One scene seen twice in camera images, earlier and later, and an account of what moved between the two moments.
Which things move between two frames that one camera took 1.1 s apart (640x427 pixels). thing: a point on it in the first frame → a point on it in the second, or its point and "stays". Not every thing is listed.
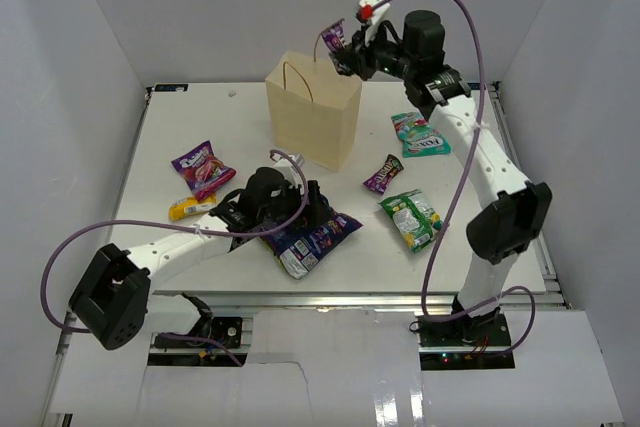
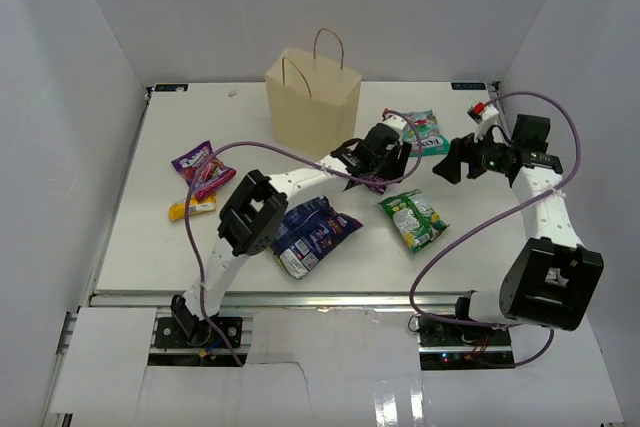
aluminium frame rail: (340, 300) stays
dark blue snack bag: (299, 249) stays
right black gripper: (359, 56) → (462, 151)
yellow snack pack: (189, 206) stays
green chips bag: (417, 222) stays
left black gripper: (315, 209) → (396, 169)
